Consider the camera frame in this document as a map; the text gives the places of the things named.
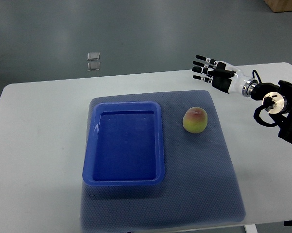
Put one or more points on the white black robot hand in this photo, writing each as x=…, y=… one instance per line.
x=221, y=75

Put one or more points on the green red peach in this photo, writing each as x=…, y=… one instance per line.
x=195, y=120

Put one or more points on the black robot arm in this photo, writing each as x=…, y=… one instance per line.
x=276, y=108

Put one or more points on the lower metal floor plate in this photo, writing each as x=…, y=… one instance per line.
x=93, y=66

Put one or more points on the metal floor plate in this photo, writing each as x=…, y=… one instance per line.
x=93, y=66
x=91, y=56

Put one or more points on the upper metal floor plate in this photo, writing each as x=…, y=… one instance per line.
x=91, y=56

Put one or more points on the brown wooden box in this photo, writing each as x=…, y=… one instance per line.
x=279, y=6

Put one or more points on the blue mesh mat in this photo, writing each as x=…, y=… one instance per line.
x=199, y=187

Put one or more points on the blue plastic tray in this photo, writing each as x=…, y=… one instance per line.
x=124, y=145

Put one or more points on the white table leg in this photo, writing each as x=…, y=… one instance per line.
x=251, y=228

